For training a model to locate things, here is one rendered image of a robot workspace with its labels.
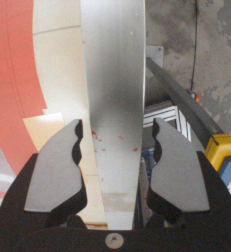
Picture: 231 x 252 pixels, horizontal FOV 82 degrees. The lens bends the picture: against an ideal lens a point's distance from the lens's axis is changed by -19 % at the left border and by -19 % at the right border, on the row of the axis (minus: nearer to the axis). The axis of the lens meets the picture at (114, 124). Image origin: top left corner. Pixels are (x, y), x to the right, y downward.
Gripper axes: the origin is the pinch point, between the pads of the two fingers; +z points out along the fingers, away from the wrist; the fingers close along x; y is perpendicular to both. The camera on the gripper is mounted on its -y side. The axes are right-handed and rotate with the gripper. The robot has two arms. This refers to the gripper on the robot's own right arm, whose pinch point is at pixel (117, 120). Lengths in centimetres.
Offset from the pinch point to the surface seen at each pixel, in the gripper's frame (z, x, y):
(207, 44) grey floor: 98, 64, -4
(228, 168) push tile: 1.1, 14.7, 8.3
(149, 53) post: 97, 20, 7
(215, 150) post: 3.1, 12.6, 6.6
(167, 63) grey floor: 98, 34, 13
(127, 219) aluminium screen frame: -1.0, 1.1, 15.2
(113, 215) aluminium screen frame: -0.9, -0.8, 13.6
